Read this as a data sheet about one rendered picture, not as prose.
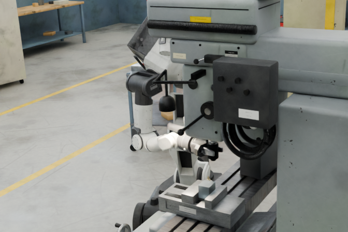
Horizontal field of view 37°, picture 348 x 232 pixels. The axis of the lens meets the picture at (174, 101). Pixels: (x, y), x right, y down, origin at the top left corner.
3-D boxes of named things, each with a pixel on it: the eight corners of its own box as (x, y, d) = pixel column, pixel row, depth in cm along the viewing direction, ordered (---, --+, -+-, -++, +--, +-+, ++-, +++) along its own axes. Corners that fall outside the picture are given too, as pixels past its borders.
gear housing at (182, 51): (168, 63, 207) (167, 39, 204) (198, 51, 227) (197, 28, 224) (246, 71, 190) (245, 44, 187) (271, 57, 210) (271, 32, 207)
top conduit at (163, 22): (146, 29, 203) (146, 20, 202) (153, 27, 206) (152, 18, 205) (254, 35, 180) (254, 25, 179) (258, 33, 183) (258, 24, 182)
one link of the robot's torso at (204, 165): (180, 176, 340) (179, 157, 336) (210, 177, 336) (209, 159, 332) (173, 190, 321) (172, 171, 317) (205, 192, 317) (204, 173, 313)
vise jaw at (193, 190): (181, 201, 222) (180, 193, 221) (198, 187, 234) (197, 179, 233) (193, 204, 219) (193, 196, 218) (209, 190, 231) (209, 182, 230)
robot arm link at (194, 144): (197, 142, 220) (177, 136, 228) (198, 163, 223) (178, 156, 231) (217, 134, 228) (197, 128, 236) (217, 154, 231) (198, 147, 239)
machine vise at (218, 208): (158, 209, 230) (157, 187, 227) (176, 195, 243) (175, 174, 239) (230, 229, 213) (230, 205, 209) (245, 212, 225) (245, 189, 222)
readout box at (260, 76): (211, 122, 174) (209, 61, 167) (223, 114, 181) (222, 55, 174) (267, 131, 163) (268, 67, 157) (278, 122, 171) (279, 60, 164)
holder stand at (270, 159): (239, 174, 261) (239, 136, 255) (261, 159, 277) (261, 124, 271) (260, 179, 254) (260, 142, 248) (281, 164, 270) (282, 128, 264)
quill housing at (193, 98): (182, 138, 217) (178, 63, 207) (205, 122, 234) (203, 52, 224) (222, 145, 207) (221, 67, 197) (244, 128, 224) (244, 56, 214)
